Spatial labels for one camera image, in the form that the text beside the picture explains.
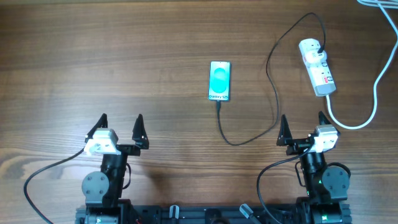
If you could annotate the white power strip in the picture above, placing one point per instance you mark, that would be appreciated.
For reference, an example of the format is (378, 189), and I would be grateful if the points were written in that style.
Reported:
(320, 76)

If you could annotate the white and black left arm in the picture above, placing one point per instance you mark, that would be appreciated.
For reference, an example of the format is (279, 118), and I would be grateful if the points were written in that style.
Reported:
(103, 189)

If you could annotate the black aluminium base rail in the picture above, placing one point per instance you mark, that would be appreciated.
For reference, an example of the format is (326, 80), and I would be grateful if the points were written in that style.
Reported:
(281, 213)

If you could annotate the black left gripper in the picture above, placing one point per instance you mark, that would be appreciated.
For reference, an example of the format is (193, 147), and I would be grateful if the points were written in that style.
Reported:
(138, 137)

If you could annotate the blue Galaxy smartphone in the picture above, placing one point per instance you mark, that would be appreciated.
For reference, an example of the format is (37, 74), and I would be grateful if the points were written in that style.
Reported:
(219, 81)

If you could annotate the white USB charger plug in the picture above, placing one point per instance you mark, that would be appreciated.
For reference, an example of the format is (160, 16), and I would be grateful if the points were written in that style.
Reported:
(313, 57)

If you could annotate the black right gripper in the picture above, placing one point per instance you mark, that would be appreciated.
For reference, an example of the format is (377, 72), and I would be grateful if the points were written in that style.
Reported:
(300, 146)

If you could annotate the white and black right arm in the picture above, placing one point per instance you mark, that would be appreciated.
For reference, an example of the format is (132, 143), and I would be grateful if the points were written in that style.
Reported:
(327, 184)

